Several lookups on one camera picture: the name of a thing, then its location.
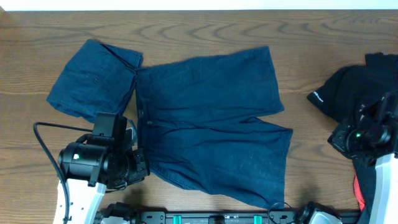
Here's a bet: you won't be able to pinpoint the black garment with logo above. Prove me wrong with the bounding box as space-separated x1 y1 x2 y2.
307 53 397 123

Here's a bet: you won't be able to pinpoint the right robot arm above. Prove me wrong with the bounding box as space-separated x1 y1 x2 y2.
328 90 397 223

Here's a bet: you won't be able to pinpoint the navy blue shorts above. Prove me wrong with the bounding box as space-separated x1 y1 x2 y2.
136 47 293 208

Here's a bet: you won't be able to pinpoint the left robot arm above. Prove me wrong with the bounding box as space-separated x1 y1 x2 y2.
53 113 150 223

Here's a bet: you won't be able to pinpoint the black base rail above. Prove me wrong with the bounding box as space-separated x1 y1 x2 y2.
93 201 361 224

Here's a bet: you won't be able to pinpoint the folded navy shorts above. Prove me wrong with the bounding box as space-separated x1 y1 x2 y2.
47 39 143 123

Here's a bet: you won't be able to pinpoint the red cloth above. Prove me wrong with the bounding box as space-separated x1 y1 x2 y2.
353 174 366 211

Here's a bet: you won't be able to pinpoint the dark blue cloth pile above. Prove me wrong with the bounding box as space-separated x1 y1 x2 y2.
353 160 376 224

